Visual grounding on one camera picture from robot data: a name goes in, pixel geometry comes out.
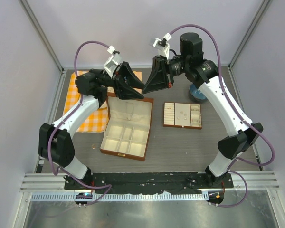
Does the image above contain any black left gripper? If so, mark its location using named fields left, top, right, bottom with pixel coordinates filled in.
left=89, top=62, right=144, bottom=100

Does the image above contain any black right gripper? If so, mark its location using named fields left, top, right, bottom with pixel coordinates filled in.
left=142, top=56, right=190, bottom=95

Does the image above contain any silver crystal necklace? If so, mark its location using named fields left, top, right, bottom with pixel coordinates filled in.
left=124, top=103, right=135, bottom=121

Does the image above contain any brown jewelry box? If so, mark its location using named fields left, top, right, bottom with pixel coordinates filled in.
left=100, top=93, right=154, bottom=162

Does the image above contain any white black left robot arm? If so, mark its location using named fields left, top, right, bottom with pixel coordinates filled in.
left=38, top=61, right=144, bottom=190

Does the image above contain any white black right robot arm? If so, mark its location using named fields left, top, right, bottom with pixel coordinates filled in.
left=142, top=32, right=263, bottom=188

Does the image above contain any brown jewelry tray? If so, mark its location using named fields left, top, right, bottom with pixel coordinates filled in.
left=163, top=102, right=202, bottom=130

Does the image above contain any beige floral ceramic plate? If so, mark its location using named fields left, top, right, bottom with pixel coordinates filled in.
left=107, top=87, right=115, bottom=93

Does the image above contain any blue ceramic bowl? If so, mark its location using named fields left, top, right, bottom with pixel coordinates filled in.
left=189, top=84, right=208, bottom=103

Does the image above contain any orange white checkered cloth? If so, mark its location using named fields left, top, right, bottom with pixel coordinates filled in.
left=63, top=70, right=143, bottom=133

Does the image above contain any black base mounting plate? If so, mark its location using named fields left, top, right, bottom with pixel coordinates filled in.
left=64, top=171, right=235, bottom=196

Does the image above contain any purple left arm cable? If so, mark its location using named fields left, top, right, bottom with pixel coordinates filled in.
left=48, top=40, right=114, bottom=207

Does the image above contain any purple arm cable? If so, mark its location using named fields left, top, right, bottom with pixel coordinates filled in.
left=48, top=40, right=114, bottom=207
left=166, top=24, right=276, bottom=208

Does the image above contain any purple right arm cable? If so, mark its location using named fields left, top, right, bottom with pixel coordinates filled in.
left=166, top=24, right=276, bottom=208

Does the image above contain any white slotted cable duct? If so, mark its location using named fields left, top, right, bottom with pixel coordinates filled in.
left=31, top=192, right=209, bottom=202

